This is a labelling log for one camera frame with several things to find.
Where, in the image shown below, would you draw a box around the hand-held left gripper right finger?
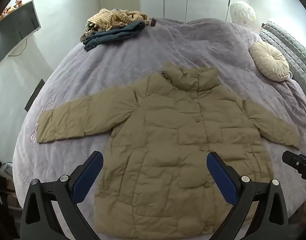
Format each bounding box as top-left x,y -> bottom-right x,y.
206,151 -> 291,240

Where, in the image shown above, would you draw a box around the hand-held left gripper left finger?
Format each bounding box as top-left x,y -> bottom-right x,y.
20,151 -> 104,240

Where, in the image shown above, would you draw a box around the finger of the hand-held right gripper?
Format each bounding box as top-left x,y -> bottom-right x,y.
282,151 -> 306,183

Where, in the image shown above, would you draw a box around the khaki puffer jacket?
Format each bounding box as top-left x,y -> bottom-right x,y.
36,62 -> 301,240

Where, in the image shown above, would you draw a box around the beige striped clothes pile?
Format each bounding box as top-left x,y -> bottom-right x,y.
80,8 -> 149,43

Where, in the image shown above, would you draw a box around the dark clutter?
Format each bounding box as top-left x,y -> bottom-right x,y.
0,154 -> 22,240

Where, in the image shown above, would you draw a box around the round cream cushion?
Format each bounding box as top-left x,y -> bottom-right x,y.
248,41 -> 290,82

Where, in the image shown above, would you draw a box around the grey quilted headboard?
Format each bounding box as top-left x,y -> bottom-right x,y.
259,21 -> 306,105

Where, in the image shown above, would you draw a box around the lilac plush blanket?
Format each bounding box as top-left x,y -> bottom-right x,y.
12,17 -> 306,240

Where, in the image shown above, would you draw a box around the dark teal garment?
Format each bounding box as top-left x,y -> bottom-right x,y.
83,20 -> 146,52

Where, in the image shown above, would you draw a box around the white floral pillow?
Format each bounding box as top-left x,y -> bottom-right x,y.
229,1 -> 257,27

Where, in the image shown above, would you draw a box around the small colourful ornaments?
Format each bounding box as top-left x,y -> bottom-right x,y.
1,0 -> 23,15

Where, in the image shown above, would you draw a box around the wall-mounted television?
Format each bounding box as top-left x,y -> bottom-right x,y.
0,0 -> 41,73

